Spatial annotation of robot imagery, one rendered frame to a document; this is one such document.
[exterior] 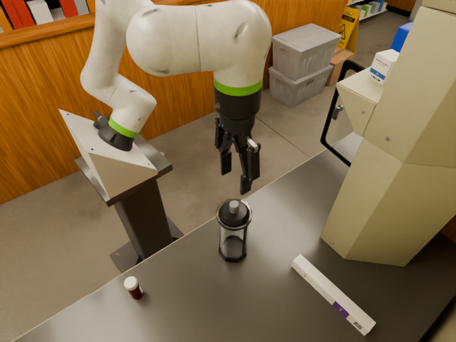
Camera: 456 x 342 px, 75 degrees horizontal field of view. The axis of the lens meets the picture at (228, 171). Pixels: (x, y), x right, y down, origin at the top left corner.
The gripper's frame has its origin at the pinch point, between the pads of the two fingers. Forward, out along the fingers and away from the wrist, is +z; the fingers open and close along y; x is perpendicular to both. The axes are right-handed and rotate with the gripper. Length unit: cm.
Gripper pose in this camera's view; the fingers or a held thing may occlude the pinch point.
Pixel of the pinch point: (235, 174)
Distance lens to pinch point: 75.2
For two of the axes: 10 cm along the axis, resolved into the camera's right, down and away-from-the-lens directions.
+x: -8.1, 4.3, -4.0
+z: 0.0, 6.8, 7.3
